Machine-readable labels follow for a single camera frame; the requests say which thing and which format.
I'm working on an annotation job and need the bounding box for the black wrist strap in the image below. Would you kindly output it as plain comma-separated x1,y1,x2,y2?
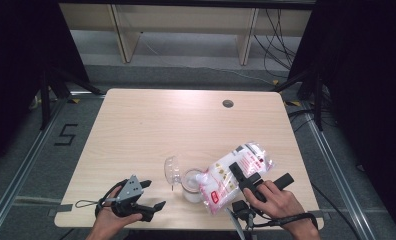
74,178,130,218
252,211,319,232

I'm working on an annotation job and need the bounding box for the person's left hand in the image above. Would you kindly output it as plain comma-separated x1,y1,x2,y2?
95,185,144,233

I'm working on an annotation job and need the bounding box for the black metal stand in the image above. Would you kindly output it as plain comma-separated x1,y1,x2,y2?
271,68,326,132
38,65,104,132

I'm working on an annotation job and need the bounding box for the black floor cable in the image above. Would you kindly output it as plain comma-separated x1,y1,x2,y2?
310,182,364,240

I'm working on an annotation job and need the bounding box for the grey tape strip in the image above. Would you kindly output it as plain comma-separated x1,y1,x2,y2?
47,203,74,218
307,209,332,220

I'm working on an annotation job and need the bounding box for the bundle of black cables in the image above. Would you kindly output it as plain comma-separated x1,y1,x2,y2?
253,9,299,80

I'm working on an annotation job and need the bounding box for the light wooden desk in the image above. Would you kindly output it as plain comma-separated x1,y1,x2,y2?
59,3,313,67

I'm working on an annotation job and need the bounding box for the thin white cable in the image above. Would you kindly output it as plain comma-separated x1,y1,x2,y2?
141,39,274,85

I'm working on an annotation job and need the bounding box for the metal floor rail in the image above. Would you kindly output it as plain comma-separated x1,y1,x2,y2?
0,99,68,232
300,102,366,240

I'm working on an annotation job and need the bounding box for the black curtain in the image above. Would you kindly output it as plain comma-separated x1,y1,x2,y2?
286,0,396,236
0,0,91,171

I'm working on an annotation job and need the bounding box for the person's right hand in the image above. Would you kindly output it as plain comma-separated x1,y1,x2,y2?
242,179,311,226

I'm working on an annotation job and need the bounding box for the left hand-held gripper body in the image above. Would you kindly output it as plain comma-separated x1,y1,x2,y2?
110,174,154,223

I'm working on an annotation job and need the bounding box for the clear glass measuring cup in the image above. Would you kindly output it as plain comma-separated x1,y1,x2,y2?
163,155,209,204

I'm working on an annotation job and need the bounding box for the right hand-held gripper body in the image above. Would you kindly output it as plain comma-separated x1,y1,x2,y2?
225,171,296,240

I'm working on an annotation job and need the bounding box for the red and clear granule bag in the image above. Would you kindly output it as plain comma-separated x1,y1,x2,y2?
195,141,276,216

